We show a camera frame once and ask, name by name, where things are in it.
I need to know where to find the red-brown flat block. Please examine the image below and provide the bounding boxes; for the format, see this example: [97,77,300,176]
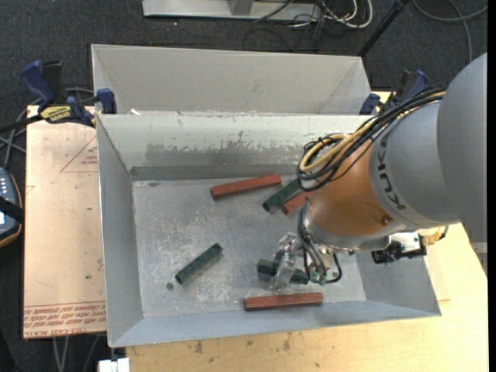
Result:
[210,174,283,201]
[243,291,324,312]
[281,191,312,215]

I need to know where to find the brown cardboard board, red print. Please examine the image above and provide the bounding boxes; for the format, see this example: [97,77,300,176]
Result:
[22,105,108,340]

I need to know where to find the black cylinder on white bracket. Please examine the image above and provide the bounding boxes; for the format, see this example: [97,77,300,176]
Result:
[370,233,429,264]

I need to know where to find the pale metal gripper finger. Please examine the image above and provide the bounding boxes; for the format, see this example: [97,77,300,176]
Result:
[277,232,301,261]
[270,254,298,290]

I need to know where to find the grey metal bin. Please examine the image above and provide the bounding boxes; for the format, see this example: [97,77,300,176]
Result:
[91,43,443,349]

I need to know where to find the dark green block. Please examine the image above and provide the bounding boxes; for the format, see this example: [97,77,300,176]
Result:
[257,258,310,285]
[174,243,224,285]
[262,178,304,213]

